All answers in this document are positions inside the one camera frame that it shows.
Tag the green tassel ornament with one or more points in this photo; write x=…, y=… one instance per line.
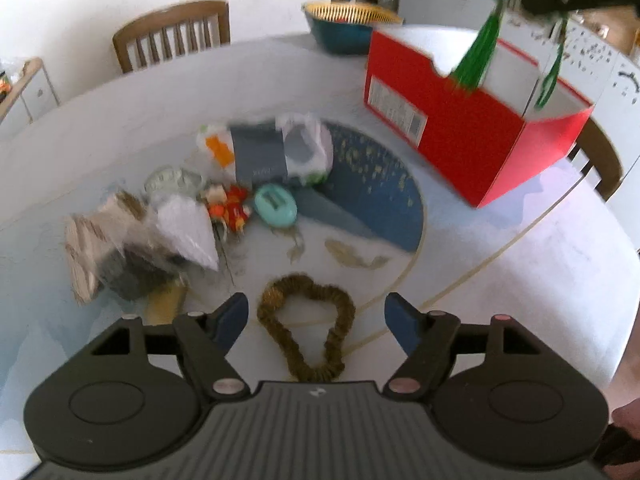
x=477, y=55

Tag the grey card sleeve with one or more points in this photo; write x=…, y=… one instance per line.
x=257, y=155

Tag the clear plastic bag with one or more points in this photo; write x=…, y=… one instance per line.
x=185, y=230

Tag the red cardboard box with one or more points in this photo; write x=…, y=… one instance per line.
x=450, y=130

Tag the teal correction tape dispenser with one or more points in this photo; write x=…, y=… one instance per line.
x=275, y=205

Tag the wooden sideboard white drawers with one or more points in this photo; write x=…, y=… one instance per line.
x=30, y=95

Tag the red orange ornament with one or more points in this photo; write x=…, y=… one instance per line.
x=231, y=210

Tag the white packet orange print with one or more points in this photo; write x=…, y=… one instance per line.
x=217, y=147

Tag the yellow strainer basket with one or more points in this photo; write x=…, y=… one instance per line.
x=350, y=11

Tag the brown tinsel loop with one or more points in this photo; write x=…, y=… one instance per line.
x=340, y=320

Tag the white grey tissue packet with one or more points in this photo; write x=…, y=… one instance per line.
x=305, y=150

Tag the yellow packet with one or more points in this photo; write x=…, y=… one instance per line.
x=167, y=305

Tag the blue bowl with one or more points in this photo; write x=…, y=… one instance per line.
x=340, y=37

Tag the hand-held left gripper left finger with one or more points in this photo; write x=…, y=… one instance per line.
x=232, y=317

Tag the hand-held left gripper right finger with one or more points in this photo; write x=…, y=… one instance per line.
x=400, y=321

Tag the blue patterned table mat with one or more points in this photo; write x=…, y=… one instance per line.
x=380, y=195

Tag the wooden slat-back chair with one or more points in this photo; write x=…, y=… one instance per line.
x=150, y=27
x=602, y=160

